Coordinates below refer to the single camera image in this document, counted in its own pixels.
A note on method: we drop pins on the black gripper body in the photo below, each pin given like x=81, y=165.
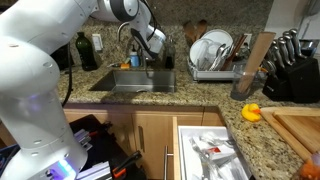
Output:
x=145, y=43

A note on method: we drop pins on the stainless steel sink faucet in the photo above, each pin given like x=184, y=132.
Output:
x=122, y=26

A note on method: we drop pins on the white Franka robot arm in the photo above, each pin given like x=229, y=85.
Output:
x=33, y=83

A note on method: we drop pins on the white blue soap dispenser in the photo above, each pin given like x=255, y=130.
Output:
x=134, y=60

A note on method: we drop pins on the clear bottle with dark liquid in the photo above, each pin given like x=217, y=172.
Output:
x=169, y=60

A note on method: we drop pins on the orange kitchen sponge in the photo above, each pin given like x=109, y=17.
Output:
x=125, y=66

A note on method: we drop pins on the stainless steel sink basin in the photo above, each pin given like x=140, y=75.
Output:
x=143, y=81

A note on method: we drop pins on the wooden cooking utensils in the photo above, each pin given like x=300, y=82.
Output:
x=195, y=30

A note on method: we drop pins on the dark green glass bottle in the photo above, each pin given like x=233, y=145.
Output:
x=86, y=50

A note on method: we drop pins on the grey dish drying rack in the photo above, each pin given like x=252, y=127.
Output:
x=210, y=75

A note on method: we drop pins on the white dinner plate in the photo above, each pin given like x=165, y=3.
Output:
x=218, y=36

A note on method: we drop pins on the black orange bar clamp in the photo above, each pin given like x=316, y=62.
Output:
x=126, y=163
x=98, y=130

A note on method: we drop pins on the clear drinking glass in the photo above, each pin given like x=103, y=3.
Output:
x=240, y=88

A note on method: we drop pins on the wooden kitchen drawer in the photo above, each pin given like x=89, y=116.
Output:
x=175, y=150

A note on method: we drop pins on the long wooden plank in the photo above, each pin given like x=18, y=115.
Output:
x=258, y=53

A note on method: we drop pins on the yellow rubber duck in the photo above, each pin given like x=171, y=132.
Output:
x=250, y=112

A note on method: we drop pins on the white cutlery tray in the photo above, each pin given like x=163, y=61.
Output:
x=213, y=156

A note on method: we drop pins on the black knife block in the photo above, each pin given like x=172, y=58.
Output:
x=300, y=80

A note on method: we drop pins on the large wooden cutting board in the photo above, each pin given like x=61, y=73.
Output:
x=283, y=131

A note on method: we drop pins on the small wooden cutting board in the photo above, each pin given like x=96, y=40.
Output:
x=300, y=126

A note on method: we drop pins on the orange liquid bottle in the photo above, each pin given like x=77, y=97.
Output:
x=310, y=168

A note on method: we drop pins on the white wall outlet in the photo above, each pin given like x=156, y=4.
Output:
x=97, y=41

